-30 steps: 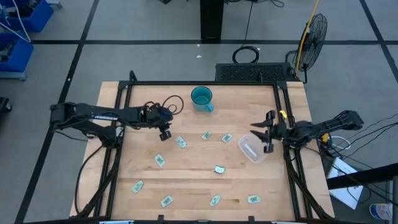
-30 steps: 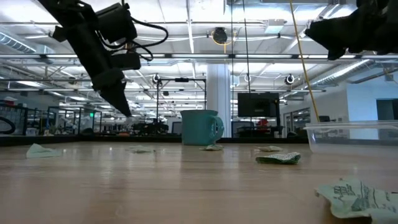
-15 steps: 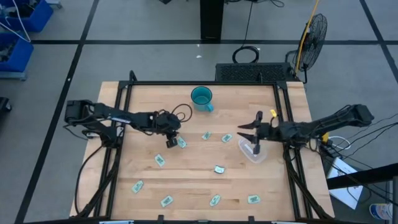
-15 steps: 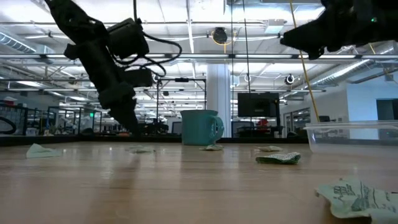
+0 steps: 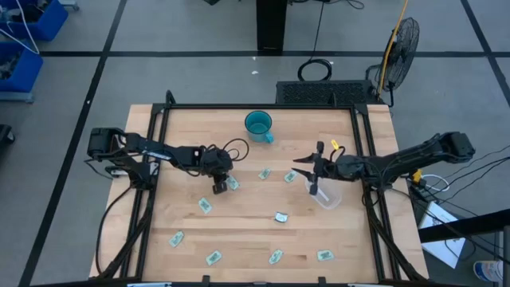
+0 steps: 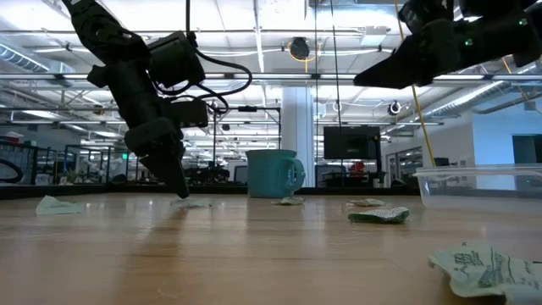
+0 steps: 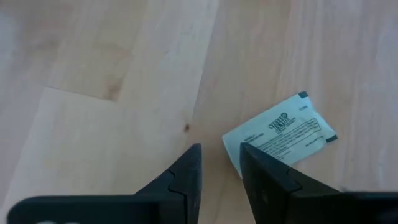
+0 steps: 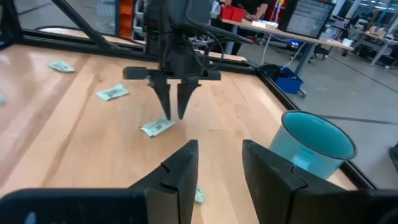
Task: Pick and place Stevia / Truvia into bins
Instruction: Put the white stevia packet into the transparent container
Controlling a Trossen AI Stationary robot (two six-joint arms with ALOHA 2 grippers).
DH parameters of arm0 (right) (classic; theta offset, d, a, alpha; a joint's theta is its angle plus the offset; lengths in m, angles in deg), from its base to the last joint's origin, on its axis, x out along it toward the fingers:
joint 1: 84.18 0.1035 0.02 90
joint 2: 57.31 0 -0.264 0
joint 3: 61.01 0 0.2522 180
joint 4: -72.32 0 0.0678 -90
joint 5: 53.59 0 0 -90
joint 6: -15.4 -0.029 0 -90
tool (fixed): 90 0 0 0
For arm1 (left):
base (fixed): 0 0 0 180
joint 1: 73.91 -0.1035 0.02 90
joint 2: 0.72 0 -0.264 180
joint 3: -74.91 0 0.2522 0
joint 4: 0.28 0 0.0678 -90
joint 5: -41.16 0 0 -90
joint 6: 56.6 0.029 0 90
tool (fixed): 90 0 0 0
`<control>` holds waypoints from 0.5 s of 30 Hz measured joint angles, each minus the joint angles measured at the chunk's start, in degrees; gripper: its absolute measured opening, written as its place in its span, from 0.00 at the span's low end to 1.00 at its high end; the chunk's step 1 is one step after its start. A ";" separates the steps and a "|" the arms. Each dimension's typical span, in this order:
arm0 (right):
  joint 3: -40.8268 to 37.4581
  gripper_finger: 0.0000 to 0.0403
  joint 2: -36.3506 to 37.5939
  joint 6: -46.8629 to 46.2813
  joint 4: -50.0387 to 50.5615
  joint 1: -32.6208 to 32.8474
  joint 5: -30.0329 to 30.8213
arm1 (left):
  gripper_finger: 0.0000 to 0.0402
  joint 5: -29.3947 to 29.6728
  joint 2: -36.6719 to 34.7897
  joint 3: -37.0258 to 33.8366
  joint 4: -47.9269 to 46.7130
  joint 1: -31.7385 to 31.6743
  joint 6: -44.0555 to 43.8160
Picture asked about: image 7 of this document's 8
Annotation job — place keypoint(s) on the white green stevia packet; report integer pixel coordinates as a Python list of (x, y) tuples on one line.
[(280, 130)]

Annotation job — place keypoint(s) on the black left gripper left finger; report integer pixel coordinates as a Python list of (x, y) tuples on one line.
[(174, 205)]

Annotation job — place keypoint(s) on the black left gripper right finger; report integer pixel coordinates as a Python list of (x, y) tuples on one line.
[(280, 199)]

